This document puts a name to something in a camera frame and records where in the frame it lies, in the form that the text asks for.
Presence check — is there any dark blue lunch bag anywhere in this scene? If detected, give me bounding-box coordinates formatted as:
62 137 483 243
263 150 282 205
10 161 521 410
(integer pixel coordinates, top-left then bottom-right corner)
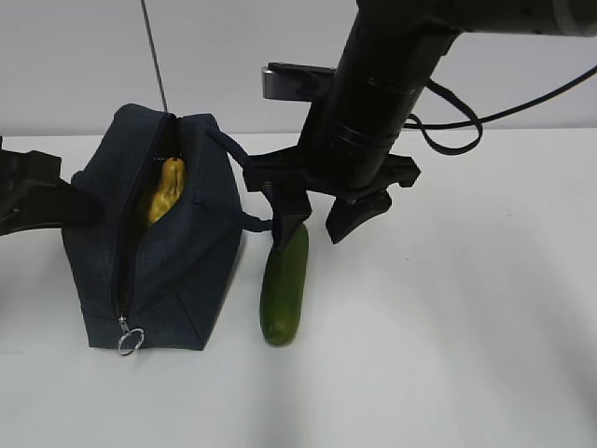
62 104 271 355

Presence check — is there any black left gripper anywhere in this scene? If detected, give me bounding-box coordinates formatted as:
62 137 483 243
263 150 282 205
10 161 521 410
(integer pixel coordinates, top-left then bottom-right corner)
1 148 104 236

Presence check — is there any metal zipper pull ring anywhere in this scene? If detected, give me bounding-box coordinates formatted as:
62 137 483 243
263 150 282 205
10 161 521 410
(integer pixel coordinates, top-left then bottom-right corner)
116 315 146 357

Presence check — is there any green cucumber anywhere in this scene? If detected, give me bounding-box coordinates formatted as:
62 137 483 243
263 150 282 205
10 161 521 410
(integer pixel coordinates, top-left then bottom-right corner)
259 224 310 347

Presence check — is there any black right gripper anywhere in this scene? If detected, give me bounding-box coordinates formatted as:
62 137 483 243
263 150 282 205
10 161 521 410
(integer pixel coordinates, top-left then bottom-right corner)
243 147 421 249

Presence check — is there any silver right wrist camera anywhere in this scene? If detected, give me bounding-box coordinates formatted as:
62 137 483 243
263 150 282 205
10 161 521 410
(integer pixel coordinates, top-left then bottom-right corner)
261 63 336 103

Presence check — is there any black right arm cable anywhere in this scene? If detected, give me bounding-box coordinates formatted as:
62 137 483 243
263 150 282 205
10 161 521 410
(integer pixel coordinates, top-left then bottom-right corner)
403 64 597 152

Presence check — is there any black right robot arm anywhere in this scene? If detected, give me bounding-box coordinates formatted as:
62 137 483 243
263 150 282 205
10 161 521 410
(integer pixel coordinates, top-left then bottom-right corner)
243 1 596 247

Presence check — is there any yellow pear-shaped gourd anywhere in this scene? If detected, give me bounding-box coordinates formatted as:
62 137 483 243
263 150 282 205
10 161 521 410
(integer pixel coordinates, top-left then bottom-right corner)
137 158 187 230

